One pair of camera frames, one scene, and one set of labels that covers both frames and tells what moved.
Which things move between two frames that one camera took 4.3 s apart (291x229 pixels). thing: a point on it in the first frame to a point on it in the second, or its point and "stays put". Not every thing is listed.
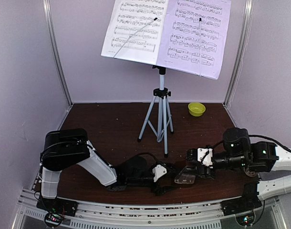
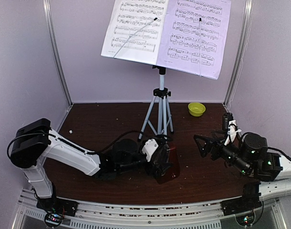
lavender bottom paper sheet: x=194 y=36 stays put
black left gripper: x=159 y=191 to x=161 y=170
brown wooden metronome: x=179 y=175 to x=175 y=171
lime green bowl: x=196 y=109 stays put
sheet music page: x=136 y=30 stays put
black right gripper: x=203 y=172 to x=217 y=143
